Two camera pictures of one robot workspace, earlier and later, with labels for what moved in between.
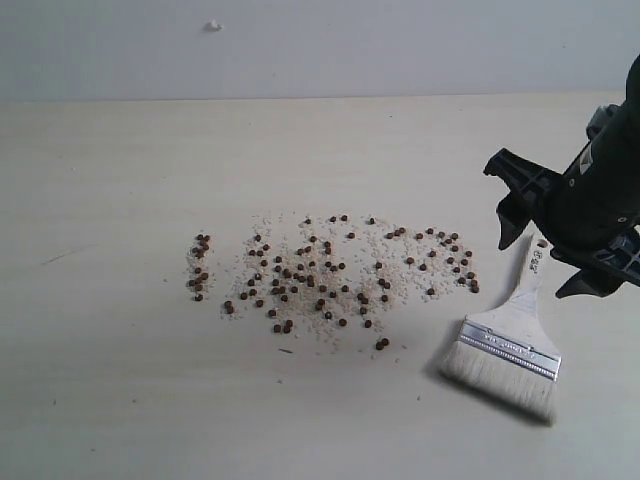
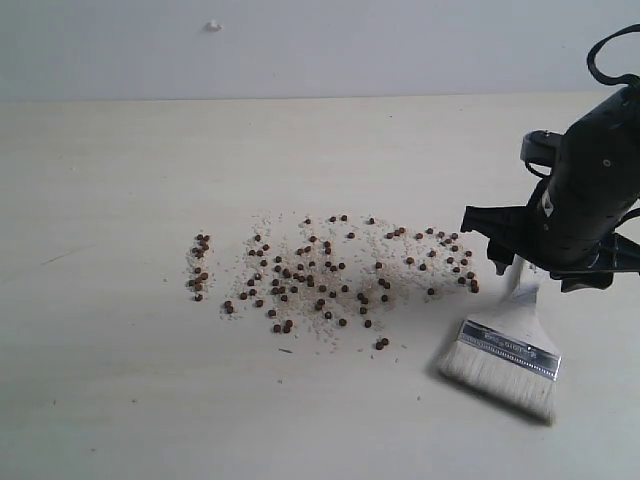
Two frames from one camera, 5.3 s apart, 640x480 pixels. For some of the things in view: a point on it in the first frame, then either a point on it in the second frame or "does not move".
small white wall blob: x=213 y=26 does not move
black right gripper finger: x=513 y=221 -> x=500 y=256
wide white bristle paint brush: x=510 y=353 does not move
